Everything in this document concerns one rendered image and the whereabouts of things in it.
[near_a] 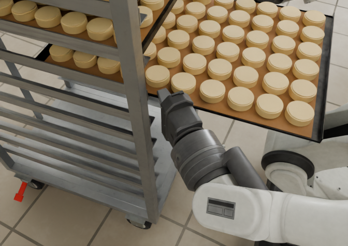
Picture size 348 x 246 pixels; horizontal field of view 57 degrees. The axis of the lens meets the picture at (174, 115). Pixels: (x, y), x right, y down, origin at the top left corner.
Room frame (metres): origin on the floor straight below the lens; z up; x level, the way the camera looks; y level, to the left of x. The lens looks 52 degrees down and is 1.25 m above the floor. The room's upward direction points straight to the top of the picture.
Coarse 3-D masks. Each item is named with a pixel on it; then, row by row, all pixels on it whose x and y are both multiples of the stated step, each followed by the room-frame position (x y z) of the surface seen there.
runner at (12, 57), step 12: (0, 48) 0.57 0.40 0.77; (12, 60) 0.52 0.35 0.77; (24, 60) 0.51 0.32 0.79; (36, 60) 0.50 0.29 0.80; (48, 72) 0.49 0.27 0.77; (60, 72) 0.48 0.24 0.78; (72, 72) 0.47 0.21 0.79; (96, 84) 0.45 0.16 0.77; (108, 84) 0.44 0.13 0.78; (120, 84) 0.43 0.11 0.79
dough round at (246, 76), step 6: (240, 66) 0.49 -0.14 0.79; (246, 66) 0.49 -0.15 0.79; (234, 72) 0.47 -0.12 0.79; (240, 72) 0.47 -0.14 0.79; (246, 72) 0.47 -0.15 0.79; (252, 72) 0.47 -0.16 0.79; (234, 78) 0.46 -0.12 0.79; (240, 78) 0.45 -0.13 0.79; (246, 78) 0.45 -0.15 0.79; (252, 78) 0.45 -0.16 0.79; (240, 84) 0.44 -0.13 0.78; (246, 84) 0.44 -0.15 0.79; (252, 84) 0.44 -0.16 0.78
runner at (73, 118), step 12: (0, 96) 0.56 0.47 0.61; (12, 96) 0.58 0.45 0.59; (36, 108) 0.53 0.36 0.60; (48, 108) 0.54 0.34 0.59; (72, 120) 0.49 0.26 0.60; (84, 120) 0.48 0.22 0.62; (96, 120) 0.50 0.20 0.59; (108, 132) 0.45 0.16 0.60; (120, 132) 0.44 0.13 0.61; (132, 132) 0.46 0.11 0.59
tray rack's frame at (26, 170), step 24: (24, 96) 0.81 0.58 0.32; (96, 96) 0.96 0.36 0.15; (48, 120) 0.83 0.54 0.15; (120, 120) 0.83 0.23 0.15; (0, 144) 0.62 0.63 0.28; (120, 144) 0.70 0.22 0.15; (168, 144) 0.70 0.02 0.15; (24, 168) 0.59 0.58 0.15; (48, 168) 0.59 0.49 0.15; (168, 168) 0.59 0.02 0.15; (72, 192) 0.50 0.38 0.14; (96, 192) 0.50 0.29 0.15; (120, 192) 0.50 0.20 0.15; (168, 192) 0.50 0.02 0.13; (144, 216) 0.40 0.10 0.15
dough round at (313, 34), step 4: (304, 28) 0.61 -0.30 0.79; (308, 28) 0.61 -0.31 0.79; (312, 28) 0.61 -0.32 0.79; (316, 28) 0.61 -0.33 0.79; (320, 28) 0.61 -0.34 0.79; (304, 32) 0.60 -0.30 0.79; (308, 32) 0.60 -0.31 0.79; (312, 32) 0.60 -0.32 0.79; (316, 32) 0.60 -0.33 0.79; (320, 32) 0.60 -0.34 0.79; (300, 36) 0.60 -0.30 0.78; (304, 36) 0.59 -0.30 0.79; (308, 36) 0.58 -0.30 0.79; (312, 36) 0.58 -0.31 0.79; (316, 36) 0.58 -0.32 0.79; (320, 36) 0.58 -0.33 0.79; (304, 40) 0.58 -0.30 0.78; (308, 40) 0.58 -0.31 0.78; (312, 40) 0.58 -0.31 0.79; (316, 40) 0.58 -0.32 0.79; (320, 40) 0.58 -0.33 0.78; (316, 44) 0.58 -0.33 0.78
